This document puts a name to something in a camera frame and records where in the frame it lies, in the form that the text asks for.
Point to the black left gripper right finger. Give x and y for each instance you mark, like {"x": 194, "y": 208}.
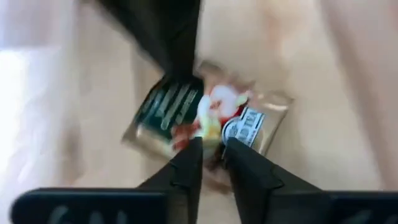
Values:
{"x": 258, "y": 193}

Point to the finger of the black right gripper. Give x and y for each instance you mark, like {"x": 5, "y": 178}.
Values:
{"x": 168, "y": 31}

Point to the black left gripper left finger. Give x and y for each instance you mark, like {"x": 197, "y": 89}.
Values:
{"x": 183, "y": 186}

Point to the snack packet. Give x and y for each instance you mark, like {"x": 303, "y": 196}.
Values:
{"x": 248, "y": 124}

